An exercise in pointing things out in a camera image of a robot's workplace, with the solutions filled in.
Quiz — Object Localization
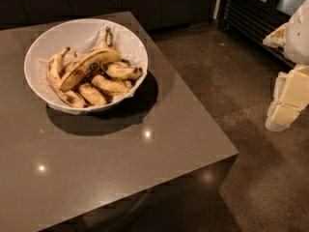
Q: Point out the white round bowl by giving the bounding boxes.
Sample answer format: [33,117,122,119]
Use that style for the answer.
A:
[23,17,149,115]

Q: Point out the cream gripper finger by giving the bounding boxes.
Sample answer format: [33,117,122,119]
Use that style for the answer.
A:
[265,65,309,132]
[263,23,288,48]

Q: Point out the bottom short banana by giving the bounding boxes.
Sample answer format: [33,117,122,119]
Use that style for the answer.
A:
[77,81,107,106]

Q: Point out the large top banana with sticker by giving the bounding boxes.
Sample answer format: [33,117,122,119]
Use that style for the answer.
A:
[60,49,121,92]

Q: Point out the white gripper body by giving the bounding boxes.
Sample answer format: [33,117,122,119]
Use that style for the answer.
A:
[284,0,309,65]

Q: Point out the upright banana at back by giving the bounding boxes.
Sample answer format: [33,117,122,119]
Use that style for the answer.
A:
[97,27,114,49]

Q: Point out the small hidden banana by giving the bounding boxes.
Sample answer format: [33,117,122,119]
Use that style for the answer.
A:
[112,79,133,89]

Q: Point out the dark cabinet fronts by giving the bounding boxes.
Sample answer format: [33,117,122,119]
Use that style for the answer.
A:
[0,0,216,30]

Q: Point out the dark slatted radiator grille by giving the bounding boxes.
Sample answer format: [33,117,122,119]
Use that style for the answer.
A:
[221,0,305,68]

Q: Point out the left curved spotted banana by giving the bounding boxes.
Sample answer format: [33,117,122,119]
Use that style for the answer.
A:
[46,47,85,108]

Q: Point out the right banana with dark tip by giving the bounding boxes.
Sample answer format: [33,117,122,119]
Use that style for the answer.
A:
[101,64,143,80]

